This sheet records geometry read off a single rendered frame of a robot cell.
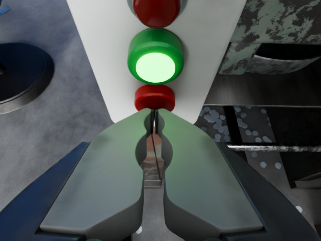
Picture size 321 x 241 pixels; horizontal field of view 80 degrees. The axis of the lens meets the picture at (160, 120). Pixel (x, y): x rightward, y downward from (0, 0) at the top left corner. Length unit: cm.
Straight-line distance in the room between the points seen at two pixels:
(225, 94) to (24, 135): 70
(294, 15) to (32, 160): 77
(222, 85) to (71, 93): 62
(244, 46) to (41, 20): 114
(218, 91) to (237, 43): 21
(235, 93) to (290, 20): 23
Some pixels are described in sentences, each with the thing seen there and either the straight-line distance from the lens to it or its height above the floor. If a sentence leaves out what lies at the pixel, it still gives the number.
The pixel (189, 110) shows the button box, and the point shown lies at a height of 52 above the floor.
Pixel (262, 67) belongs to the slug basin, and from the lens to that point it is 44.
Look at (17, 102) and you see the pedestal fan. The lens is 92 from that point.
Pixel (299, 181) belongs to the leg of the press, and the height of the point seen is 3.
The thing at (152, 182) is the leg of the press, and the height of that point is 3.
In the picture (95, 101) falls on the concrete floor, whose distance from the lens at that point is 82.
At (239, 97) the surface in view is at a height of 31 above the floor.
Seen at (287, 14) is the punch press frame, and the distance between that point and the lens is 26.
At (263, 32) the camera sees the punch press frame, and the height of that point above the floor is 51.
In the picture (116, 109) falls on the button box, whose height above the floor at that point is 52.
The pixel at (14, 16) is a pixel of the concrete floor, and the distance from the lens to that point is 138.
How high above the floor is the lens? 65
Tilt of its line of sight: 61 degrees down
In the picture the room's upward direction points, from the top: 4 degrees clockwise
